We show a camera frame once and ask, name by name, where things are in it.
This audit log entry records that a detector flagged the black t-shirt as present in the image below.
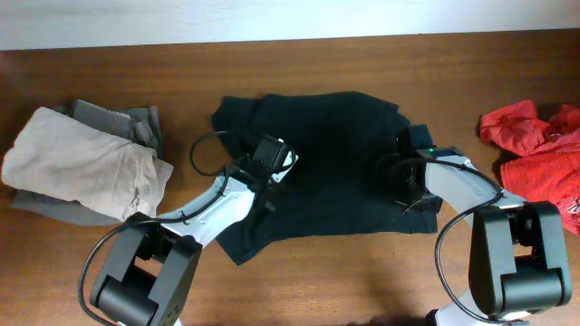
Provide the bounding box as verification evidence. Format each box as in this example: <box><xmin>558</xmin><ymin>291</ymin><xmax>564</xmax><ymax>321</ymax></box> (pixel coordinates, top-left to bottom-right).
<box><xmin>211</xmin><ymin>91</ymin><xmax>441</xmax><ymax>264</ymax></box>

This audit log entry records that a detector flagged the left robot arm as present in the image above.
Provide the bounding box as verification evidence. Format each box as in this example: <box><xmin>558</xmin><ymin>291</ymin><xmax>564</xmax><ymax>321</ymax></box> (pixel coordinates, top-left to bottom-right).
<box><xmin>77</xmin><ymin>136</ymin><xmax>298</xmax><ymax>326</ymax></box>

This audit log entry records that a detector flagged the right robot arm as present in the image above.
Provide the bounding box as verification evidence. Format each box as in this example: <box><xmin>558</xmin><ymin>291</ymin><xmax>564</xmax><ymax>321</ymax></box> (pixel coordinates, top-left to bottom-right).
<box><xmin>375</xmin><ymin>125</ymin><xmax>573</xmax><ymax>326</ymax></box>

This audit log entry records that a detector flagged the red crumpled garment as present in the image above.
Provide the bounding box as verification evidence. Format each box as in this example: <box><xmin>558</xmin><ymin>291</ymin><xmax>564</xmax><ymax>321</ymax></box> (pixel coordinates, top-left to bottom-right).
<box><xmin>478</xmin><ymin>100</ymin><xmax>579</xmax><ymax>235</ymax></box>

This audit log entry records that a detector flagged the grey folded garment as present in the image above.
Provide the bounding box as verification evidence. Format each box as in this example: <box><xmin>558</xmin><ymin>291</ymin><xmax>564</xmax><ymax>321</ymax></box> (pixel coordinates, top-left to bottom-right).
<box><xmin>11</xmin><ymin>100</ymin><xmax>164</xmax><ymax>225</ymax></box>

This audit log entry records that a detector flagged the beige folded garment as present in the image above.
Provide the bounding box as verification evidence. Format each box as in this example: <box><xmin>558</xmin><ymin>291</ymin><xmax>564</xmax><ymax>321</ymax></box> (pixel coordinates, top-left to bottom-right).
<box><xmin>1</xmin><ymin>107</ymin><xmax>173</xmax><ymax>221</ymax></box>

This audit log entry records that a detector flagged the left black cable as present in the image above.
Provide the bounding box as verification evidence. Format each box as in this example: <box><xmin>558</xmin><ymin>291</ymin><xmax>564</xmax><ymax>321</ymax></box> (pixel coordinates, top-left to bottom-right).
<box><xmin>77</xmin><ymin>129</ymin><xmax>255</xmax><ymax>326</ymax></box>

